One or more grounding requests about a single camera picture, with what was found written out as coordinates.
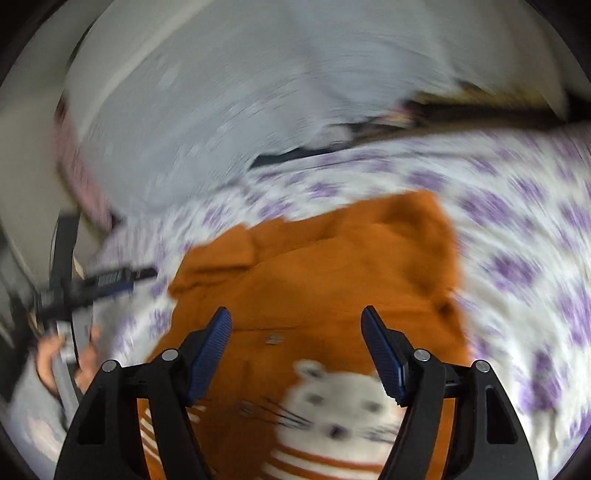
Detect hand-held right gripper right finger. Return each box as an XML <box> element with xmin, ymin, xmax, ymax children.
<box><xmin>361</xmin><ymin>305</ymin><xmax>539</xmax><ymax>480</ymax></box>

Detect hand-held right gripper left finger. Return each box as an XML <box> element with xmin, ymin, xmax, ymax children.
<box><xmin>54</xmin><ymin>306</ymin><xmax>232</xmax><ymax>480</ymax></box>

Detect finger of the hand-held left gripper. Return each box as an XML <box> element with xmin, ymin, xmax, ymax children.
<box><xmin>85</xmin><ymin>265</ymin><xmax>158</xmax><ymax>302</ymax></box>

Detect orange cat print sweater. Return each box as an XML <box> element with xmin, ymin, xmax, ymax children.
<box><xmin>139</xmin><ymin>190</ymin><xmax>472</xmax><ymax>480</ymax></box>

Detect person's left hand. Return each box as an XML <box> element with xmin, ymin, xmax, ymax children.
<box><xmin>34</xmin><ymin>325</ymin><xmax>101</xmax><ymax>398</ymax></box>

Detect pink cloth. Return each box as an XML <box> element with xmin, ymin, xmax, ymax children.
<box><xmin>52</xmin><ymin>99</ymin><xmax>122</xmax><ymax>229</ymax></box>

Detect purple floral bed sheet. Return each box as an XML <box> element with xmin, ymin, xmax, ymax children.
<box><xmin>92</xmin><ymin>126</ymin><xmax>591</xmax><ymax>464</ymax></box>

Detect dark cloth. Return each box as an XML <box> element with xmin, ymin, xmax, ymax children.
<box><xmin>250</xmin><ymin>144</ymin><xmax>342</xmax><ymax>169</ymax></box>

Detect white lace cloth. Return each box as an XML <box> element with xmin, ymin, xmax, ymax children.
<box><xmin>64</xmin><ymin>0</ymin><xmax>467</xmax><ymax>224</ymax></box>

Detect brown folded blankets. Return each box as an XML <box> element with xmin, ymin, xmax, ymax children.
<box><xmin>392</xmin><ymin>89</ymin><xmax>570</xmax><ymax>139</ymax></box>

